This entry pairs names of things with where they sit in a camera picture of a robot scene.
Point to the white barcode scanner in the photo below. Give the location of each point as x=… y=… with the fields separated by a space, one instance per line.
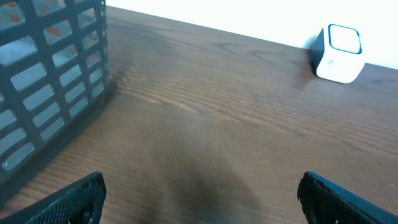
x=337 y=54

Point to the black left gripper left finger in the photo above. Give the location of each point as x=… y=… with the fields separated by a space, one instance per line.
x=79 y=202

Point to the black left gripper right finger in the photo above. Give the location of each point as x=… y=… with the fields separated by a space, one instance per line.
x=325 y=202

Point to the grey plastic basket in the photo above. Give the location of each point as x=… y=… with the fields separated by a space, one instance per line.
x=54 y=73

